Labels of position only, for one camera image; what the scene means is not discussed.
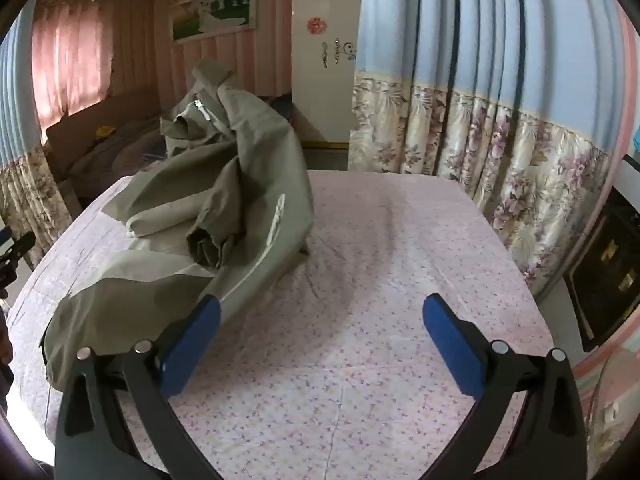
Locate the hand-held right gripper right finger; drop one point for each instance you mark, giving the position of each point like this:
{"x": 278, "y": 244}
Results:
{"x": 450, "y": 345}

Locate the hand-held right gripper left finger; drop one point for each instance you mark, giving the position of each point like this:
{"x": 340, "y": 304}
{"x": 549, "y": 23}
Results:
{"x": 192, "y": 347}

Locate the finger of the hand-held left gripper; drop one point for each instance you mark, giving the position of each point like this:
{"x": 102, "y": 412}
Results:
{"x": 17, "y": 247}

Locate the olive and beige jacket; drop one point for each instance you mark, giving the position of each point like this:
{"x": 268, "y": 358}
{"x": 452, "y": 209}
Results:
{"x": 250, "y": 160}

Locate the bed with pink floral sheet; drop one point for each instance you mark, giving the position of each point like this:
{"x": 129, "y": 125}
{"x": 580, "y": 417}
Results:
{"x": 375, "y": 260}

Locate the blue floral curtain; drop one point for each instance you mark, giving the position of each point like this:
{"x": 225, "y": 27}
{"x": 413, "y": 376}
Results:
{"x": 475, "y": 35}
{"x": 20, "y": 110}

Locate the dark cloth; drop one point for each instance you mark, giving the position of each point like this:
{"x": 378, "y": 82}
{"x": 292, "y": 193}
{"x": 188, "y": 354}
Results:
{"x": 120, "y": 147}

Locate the small yellow item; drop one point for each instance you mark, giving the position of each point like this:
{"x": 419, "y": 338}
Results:
{"x": 105, "y": 132}

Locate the clear plastic container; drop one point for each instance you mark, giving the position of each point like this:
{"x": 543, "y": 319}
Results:
{"x": 612, "y": 410}

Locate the dark cabinet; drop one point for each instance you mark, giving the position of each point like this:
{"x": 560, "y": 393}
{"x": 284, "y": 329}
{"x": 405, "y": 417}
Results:
{"x": 610, "y": 270}

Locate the brown sofa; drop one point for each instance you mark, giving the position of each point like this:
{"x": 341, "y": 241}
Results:
{"x": 125, "y": 105}

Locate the pink curtain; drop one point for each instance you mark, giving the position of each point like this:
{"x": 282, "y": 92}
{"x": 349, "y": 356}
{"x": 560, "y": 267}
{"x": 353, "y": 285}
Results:
{"x": 70, "y": 60}

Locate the white appliance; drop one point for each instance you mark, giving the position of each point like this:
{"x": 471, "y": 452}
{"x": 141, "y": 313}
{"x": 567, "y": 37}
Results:
{"x": 627, "y": 180}

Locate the blue poster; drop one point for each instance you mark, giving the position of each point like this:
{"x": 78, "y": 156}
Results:
{"x": 636, "y": 141}

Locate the white wardrobe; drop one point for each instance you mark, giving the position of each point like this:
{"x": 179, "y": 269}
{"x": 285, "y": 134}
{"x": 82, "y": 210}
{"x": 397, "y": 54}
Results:
{"x": 320, "y": 95}

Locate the red round sticker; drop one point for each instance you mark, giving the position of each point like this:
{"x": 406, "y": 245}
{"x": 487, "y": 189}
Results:
{"x": 315, "y": 25}

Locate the framed wall picture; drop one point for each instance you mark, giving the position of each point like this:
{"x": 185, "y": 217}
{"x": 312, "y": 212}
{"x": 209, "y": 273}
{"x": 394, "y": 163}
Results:
{"x": 215, "y": 12}

